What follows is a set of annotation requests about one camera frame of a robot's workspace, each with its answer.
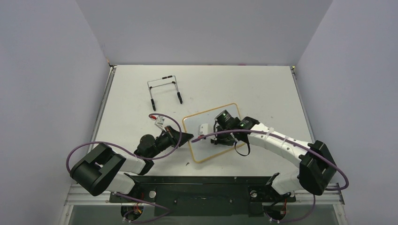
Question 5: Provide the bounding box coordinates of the yellow framed whiteboard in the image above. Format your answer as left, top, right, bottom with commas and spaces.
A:
182, 103, 241, 163

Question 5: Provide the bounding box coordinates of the metal wire whiteboard stand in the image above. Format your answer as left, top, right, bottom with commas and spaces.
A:
146, 75, 183, 112

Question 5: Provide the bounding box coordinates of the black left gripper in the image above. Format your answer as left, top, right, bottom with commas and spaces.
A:
148, 125, 193, 159

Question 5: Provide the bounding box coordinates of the aluminium table edge rail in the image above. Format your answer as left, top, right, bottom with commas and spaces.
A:
290, 66, 313, 133

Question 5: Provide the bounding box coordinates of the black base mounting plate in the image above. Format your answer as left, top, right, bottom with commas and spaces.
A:
110, 174, 298, 220

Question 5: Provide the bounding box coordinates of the aluminium front frame rail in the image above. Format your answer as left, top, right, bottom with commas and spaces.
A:
64, 183, 345, 206

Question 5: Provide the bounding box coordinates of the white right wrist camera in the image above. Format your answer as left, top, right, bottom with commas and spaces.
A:
198, 123, 212, 136

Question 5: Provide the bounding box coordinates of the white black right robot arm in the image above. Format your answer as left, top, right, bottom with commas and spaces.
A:
211, 110, 336, 200

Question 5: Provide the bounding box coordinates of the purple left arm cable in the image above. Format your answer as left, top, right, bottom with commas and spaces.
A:
66, 113, 183, 224

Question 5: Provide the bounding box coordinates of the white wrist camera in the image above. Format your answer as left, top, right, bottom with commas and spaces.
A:
153, 115, 165, 131
198, 123, 212, 136

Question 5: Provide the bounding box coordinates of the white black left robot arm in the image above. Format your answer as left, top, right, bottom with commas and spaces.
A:
69, 126, 194, 202

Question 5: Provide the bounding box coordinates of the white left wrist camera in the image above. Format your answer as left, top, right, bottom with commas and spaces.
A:
153, 115, 165, 131

